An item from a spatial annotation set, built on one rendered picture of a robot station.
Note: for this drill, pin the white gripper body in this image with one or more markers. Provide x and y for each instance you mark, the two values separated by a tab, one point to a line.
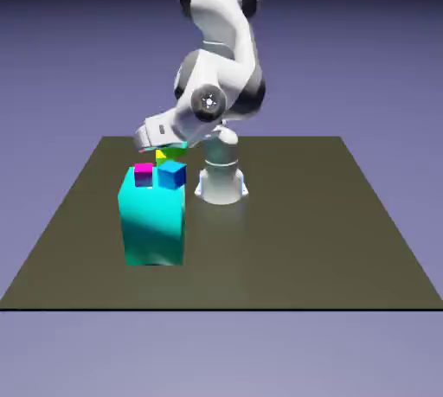
142	138

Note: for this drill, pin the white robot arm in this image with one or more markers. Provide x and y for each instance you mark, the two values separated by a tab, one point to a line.
221	58

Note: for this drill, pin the small yellow cube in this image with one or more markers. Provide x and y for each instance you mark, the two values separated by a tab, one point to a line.
160	156

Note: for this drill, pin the small magenta cube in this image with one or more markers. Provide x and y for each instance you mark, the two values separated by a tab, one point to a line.
143	172

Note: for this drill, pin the small blue cube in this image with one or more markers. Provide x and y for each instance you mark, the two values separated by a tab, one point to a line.
171	175

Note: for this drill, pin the large green box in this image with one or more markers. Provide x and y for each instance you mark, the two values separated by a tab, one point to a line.
174	152

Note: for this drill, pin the large cyan box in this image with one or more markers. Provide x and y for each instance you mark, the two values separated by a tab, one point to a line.
152	220

